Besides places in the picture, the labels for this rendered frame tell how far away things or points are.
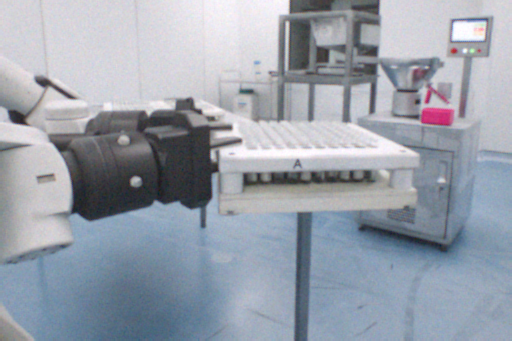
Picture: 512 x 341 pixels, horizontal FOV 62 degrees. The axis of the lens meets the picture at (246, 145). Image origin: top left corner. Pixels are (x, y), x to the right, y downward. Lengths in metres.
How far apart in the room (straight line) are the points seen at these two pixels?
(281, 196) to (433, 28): 5.11
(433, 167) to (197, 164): 2.27
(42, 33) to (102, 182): 4.50
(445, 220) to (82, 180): 2.47
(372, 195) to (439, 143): 2.13
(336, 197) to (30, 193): 0.33
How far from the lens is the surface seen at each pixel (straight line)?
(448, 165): 2.67
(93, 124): 0.68
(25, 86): 0.95
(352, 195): 0.54
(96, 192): 0.44
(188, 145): 0.49
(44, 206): 0.43
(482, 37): 2.97
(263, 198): 0.51
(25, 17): 4.85
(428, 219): 2.79
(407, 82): 2.90
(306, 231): 1.52
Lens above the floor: 1.15
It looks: 12 degrees down
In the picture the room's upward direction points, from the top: straight up
